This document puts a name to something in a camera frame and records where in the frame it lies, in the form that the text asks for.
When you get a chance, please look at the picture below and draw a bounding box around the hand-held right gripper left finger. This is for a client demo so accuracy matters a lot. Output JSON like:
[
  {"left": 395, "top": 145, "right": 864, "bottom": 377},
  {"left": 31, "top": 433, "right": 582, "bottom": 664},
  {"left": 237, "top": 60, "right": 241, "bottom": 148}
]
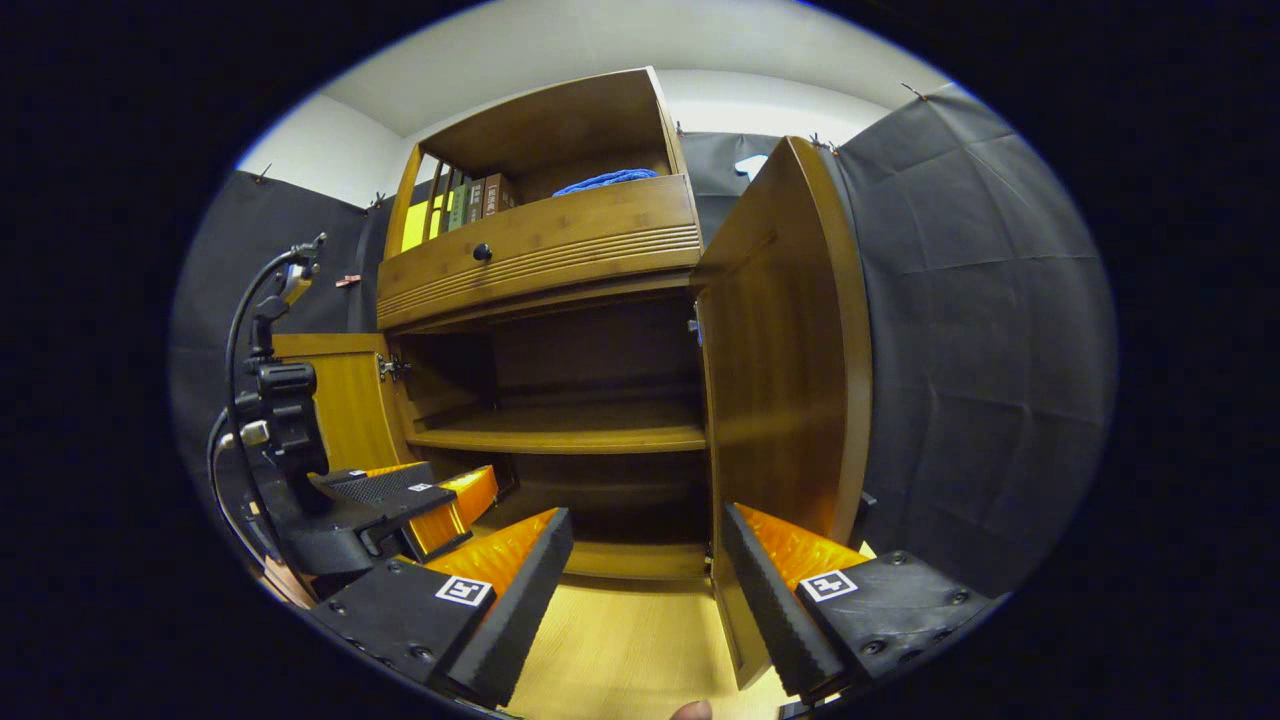
[{"left": 305, "top": 507, "right": 576, "bottom": 709}]

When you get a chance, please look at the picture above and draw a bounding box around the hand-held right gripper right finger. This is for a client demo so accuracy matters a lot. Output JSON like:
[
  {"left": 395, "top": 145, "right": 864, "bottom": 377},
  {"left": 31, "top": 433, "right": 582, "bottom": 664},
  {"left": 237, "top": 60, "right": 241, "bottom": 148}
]
[{"left": 720, "top": 502, "right": 996, "bottom": 704}]

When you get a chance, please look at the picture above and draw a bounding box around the wooden shoe cabinet door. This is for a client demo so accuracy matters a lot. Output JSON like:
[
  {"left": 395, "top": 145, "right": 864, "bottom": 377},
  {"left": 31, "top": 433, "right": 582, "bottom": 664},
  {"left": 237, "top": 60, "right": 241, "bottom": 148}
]
[
  {"left": 270, "top": 333, "right": 411, "bottom": 476},
  {"left": 690, "top": 136, "right": 873, "bottom": 691}
]

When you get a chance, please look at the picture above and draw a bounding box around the wooden double-door shoe cabinet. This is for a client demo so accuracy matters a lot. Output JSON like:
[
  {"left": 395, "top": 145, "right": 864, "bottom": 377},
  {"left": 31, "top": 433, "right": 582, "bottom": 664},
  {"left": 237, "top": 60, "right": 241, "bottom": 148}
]
[{"left": 270, "top": 67, "right": 873, "bottom": 691}]

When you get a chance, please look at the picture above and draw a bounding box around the wooden inner shelf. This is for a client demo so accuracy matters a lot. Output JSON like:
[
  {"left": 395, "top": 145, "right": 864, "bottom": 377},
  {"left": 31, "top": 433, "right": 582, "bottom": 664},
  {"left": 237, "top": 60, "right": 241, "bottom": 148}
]
[{"left": 405, "top": 400, "right": 708, "bottom": 456}]

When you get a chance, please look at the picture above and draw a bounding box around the black backdrop cloth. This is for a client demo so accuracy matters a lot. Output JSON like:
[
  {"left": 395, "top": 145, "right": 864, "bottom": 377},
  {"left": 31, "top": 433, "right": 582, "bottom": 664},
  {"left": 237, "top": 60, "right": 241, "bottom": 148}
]
[{"left": 168, "top": 85, "right": 1119, "bottom": 601}]

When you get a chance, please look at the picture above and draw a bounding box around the blue towel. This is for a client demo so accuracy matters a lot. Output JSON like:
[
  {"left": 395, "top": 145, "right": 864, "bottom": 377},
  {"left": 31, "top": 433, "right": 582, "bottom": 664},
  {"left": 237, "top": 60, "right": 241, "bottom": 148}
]
[{"left": 552, "top": 168, "right": 661, "bottom": 197}]

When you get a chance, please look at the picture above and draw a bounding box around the black cable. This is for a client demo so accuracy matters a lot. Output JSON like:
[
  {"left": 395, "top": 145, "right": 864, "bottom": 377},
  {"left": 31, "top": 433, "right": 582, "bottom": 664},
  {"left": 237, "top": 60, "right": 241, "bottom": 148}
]
[{"left": 207, "top": 245, "right": 301, "bottom": 571}]

